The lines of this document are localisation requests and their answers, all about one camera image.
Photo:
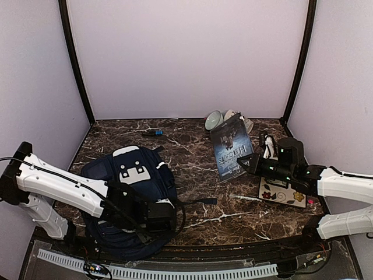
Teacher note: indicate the clear pen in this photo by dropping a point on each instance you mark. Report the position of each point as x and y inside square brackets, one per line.
[241, 197]

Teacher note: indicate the navy blue student backpack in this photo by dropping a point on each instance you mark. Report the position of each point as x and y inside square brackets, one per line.
[142, 171]

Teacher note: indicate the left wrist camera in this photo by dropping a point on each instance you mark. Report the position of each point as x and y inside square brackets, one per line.
[165, 201]

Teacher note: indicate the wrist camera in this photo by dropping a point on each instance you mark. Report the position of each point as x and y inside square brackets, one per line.
[287, 150]
[165, 201]

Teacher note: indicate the tipped celadon bowl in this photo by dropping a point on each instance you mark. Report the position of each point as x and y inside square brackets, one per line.
[213, 120]

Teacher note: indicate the blue black marker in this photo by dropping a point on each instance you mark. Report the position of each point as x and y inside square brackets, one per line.
[153, 133]

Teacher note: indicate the grey slotted cable duct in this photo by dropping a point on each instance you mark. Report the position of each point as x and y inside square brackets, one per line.
[146, 270]

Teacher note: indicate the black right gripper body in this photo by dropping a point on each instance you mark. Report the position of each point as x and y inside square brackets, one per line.
[282, 173]

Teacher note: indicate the black front rail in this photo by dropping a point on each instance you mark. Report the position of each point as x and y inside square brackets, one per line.
[272, 250]

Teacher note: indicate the small green circuit board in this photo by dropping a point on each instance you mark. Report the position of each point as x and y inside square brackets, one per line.
[91, 268]

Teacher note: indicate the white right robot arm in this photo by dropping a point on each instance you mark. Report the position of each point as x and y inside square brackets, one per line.
[330, 182]

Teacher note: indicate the left black frame post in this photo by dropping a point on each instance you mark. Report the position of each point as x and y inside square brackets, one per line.
[67, 30]

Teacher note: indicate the dark blue paperback book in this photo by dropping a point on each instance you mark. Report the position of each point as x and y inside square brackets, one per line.
[230, 142]

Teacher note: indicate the right black frame post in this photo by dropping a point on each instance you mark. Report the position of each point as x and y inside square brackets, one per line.
[306, 39]

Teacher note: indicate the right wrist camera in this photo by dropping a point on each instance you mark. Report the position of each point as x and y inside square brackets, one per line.
[287, 150]

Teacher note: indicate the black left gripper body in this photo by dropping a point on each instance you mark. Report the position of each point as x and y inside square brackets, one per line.
[137, 227]

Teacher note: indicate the black frame post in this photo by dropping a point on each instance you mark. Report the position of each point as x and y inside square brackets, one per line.
[306, 39]
[67, 30]

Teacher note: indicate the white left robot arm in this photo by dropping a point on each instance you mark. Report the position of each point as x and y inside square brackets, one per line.
[27, 178]

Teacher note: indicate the white floral mug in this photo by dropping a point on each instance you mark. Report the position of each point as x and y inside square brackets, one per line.
[249, 124]

